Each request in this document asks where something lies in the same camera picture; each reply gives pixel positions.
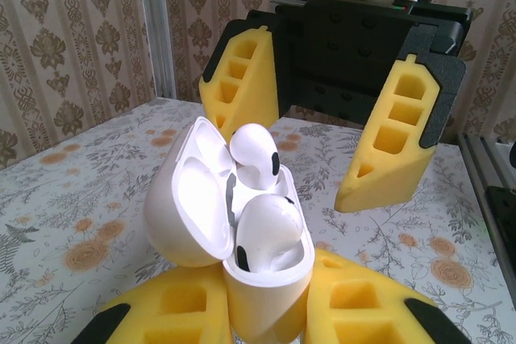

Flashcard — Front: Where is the aluminium frame side rail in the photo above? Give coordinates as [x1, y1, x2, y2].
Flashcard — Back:
[455, 132, 516, 248]

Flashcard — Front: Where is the white wireless earbud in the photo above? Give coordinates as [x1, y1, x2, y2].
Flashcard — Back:
[228, 122, 282, 191]
[232, 193, 306, 275]

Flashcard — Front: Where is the white earbud charging case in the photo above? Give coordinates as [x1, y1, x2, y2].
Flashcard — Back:
[143, 115, 316, 343]

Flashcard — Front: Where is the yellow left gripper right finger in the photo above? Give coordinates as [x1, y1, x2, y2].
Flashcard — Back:
[304, 249, 472, 344]

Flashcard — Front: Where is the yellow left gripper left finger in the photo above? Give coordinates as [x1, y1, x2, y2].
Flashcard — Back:
[72, 265, 233, 344]

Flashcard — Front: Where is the aluminium frame post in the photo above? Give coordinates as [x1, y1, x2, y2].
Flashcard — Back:
[140, 0, 179, 100]

